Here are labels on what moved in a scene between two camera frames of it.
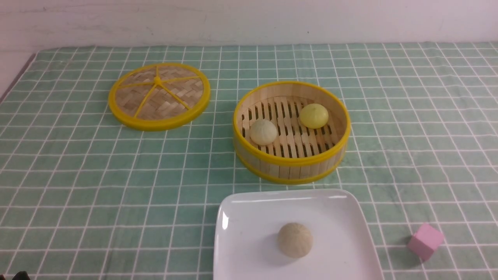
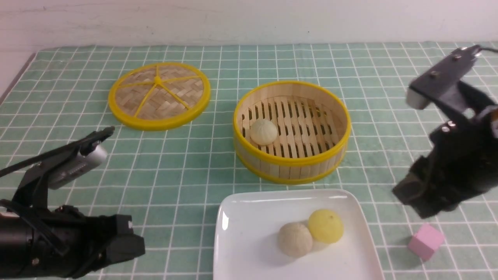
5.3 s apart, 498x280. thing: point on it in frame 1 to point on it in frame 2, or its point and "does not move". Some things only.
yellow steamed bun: [313, 116] to [326, 226]
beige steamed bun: [295, 240] does not move
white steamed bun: [263, 132] does not move
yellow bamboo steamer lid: [159, 97] does not move
